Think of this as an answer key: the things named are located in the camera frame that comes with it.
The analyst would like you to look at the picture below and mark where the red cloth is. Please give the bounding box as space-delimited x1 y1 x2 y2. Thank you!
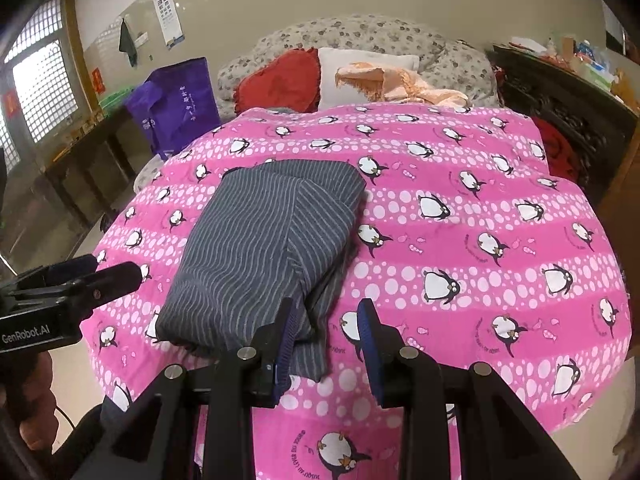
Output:
530 117 582 182

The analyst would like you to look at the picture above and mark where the lattice window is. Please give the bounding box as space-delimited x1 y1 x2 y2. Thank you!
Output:
0 0 78 173

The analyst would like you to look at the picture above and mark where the white pillow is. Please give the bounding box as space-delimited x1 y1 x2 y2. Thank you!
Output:
317 47 421 107

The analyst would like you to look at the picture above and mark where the grey striped suit jacket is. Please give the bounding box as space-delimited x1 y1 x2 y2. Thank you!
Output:
155 159 369 382

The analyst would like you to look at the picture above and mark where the purple tote bag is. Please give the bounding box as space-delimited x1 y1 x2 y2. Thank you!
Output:
124 57 222 161

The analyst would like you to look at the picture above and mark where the white floral bed sheet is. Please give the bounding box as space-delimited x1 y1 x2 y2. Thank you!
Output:
133 159 167 197

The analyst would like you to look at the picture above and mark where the person's left hand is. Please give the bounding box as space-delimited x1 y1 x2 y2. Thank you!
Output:
14 349 58 455

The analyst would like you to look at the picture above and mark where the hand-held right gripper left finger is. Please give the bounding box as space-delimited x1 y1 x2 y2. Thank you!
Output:
70 297 306 480

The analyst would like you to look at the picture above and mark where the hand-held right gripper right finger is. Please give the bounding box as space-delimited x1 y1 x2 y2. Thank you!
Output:
356 298 571 480

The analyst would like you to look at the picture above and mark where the dark carved wooden cabinet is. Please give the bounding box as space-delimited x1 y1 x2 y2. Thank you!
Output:
492 44 640 188

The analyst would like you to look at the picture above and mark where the clutter on cabinet top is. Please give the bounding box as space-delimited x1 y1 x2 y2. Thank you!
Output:
509 35 633 98

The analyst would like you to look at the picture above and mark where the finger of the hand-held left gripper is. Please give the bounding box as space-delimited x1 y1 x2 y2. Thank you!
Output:
80 261 144 309
12 254 100 291

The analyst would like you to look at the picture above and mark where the peach fringed scarf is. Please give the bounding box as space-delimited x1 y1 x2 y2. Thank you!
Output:
335 62 472 109

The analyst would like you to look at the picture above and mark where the red pillow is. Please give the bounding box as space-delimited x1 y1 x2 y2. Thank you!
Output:
233 48 322 114

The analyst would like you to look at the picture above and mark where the green plastic basket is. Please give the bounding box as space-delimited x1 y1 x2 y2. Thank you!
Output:
98 87 137 112

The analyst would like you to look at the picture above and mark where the person's left forearm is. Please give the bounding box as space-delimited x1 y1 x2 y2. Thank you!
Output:
49 400 110 480

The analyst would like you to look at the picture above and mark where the dark hanging cloth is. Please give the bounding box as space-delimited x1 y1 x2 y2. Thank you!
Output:
118 18 139 69

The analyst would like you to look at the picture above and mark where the pink penguin print blanket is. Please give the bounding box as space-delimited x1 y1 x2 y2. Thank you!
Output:
87 102 632 480

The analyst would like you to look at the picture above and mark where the white wall chart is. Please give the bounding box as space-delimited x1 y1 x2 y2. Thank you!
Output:
151 0 187 52

